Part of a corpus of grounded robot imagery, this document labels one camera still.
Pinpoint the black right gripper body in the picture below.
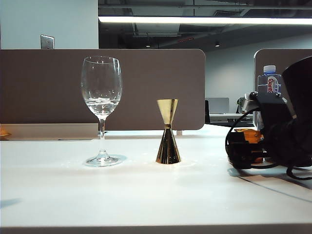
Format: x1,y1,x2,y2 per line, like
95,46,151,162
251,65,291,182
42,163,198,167
260,118,312,167

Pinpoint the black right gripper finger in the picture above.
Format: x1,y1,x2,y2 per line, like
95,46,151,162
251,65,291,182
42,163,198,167
226,133,269,169

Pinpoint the small amber measuring cup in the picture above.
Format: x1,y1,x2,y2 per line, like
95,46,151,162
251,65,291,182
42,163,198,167
234,128,264,163

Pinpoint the clear plastic water bottle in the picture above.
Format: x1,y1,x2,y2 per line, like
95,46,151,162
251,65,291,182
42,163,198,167
253,65,284,129

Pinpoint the gold double-cone jigger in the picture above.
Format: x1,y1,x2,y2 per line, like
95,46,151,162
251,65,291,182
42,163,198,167
155,98,182,165

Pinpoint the clear wine glass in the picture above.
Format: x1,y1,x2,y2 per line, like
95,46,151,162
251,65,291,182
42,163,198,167
80,56,123,168

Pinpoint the white background desk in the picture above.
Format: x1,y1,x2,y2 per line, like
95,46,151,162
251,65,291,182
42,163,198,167
209,113,254,127

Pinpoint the small green potted plant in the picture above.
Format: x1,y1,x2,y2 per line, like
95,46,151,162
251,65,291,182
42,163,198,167
236,97,246,115

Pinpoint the black office chair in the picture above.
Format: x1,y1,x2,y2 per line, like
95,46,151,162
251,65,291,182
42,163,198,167
204,99,211,124

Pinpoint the grey background screen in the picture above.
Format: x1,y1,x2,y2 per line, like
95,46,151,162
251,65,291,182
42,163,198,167
206,97,230,115

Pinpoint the narrow brown desk partition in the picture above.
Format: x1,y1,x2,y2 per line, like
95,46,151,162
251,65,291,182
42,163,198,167
253,48,312,74

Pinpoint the wide brown desk partition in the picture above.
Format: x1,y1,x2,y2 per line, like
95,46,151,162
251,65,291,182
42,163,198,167
0,48,206,131

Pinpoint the long ceiling light strip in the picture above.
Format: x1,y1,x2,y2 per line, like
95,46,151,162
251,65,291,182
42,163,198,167
97,16,312,25

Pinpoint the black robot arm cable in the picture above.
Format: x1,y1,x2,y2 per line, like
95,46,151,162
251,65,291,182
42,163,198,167
224,111,312,181

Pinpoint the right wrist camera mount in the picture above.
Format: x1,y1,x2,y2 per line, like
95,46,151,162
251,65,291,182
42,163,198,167
244,91,297,129

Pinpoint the metal wall switch plate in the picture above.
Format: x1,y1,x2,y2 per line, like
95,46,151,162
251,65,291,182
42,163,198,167
40,34,55,49

